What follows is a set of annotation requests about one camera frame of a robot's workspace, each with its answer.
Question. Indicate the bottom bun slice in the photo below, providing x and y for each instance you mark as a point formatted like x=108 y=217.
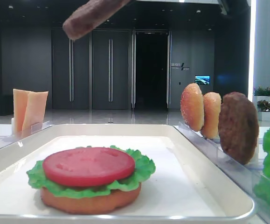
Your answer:
x=90 y=206

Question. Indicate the clear acrylic rack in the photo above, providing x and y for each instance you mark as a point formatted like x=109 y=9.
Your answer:
x=9 y=137
x=249 y=178

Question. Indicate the orange cheese slice left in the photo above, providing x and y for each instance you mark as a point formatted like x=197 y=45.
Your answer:
x=20 y=99

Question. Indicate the open glass doorway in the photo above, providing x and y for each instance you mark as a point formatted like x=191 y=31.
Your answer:
x=151 y=70

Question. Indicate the brown meat patty front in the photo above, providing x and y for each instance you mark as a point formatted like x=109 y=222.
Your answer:
x=89 y=16

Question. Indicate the sesame bun top far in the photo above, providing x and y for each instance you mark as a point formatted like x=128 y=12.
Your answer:
x=192 y=107

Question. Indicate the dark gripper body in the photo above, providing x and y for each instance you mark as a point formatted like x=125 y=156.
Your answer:
x=225 y=7

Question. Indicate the bun slice behind patty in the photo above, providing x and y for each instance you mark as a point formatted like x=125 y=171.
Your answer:
x=212 y=107

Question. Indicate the dark double door middle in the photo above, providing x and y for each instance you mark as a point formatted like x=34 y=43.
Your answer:
x=110 y=72

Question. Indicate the dark double door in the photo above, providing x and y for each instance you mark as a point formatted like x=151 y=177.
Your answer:
x=70 y=76
x=110 y=72

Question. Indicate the red tomato slice on burger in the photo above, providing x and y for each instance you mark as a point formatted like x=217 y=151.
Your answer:
x=88 y=166

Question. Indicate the clear acrylic rack right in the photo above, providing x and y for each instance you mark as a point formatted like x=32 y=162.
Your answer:
x=249 y=178

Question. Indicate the small wall screen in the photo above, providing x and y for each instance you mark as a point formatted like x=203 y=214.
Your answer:
x=202 y=80

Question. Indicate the brown meat patty rear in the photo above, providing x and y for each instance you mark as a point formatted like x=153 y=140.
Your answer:
x=238 y=127

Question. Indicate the orange cheese slice right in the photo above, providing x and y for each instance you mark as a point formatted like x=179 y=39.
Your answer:
x=35 y=109

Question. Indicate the brown meat patty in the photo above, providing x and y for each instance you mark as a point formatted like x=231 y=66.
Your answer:
x=238 y=127
x=89 y=16

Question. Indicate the dark double door left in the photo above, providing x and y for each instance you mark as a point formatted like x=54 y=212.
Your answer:
x=70 y=76

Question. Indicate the clear acrylic rack left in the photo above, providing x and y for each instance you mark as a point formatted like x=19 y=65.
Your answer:
x=9 y=137

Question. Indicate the white rectangular tray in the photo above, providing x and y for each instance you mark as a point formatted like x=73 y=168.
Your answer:
x=186 y=188

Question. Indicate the orange cheese slice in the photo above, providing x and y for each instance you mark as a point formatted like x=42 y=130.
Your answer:
x=20 y=99
x=35 y=109

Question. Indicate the potted plants in planter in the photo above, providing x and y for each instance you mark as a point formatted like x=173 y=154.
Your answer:
x=261 y=100

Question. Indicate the green lettuce leaf on bun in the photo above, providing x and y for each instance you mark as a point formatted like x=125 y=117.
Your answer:
x=144 y=168

